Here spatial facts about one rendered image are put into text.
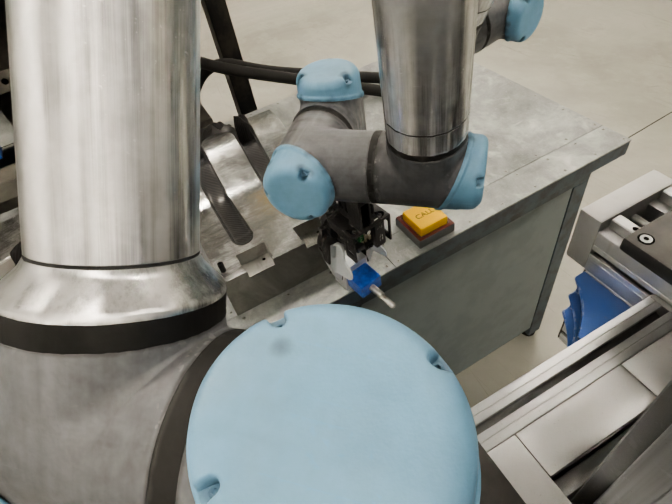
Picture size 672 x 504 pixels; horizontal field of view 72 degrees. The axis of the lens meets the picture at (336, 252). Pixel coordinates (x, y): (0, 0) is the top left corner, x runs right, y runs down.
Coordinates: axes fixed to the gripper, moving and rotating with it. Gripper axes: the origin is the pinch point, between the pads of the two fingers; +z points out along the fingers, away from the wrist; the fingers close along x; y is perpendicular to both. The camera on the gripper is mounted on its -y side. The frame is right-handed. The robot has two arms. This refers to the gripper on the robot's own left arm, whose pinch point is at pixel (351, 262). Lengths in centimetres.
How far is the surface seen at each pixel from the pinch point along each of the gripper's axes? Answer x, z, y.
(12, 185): -45, 6, -89
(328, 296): -5.7, 4.6, -0.2
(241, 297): -18.1, 0.6, -7.6
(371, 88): 42, 1, -44
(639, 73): 241, 85, -59
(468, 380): 34, 85, 3
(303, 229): -2.6, -2.9, -9.9
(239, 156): -1.7, -6.9, -33.0
